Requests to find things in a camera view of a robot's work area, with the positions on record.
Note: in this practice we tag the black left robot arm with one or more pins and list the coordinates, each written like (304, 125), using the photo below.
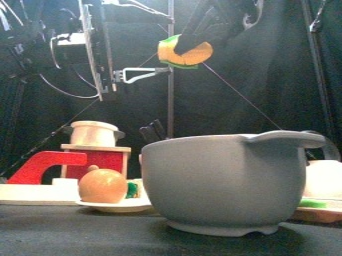
(27, 40)

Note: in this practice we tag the thin vertical metal pole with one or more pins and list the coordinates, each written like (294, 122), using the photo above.
(171, 106)

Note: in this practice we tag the white toy pot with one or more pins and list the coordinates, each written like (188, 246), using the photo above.
(93, 133)

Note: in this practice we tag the orange wooden toy onion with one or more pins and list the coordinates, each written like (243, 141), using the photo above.
(101, 186)

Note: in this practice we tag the red wooden toy mixer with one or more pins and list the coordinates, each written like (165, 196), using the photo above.
(40, 165)

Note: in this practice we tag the small green toy piece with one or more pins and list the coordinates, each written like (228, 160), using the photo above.
(131, 190)

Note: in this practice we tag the large grey mixing bowl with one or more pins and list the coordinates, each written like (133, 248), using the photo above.
(222, 180)

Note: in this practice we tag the small white plate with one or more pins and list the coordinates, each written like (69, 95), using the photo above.
(120, 206)

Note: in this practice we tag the white flat base board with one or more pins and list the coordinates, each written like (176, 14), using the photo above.
(31, 193)

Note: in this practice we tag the white toy kettle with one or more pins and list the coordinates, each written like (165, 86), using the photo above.
(324, 180)

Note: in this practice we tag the green flat toy piece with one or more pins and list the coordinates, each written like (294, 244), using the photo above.
(312, 203)

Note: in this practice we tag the wooden tray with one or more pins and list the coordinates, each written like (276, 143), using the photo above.
(318, 215)

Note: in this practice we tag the dark frame post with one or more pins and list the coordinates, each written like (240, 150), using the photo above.
(319, 83)

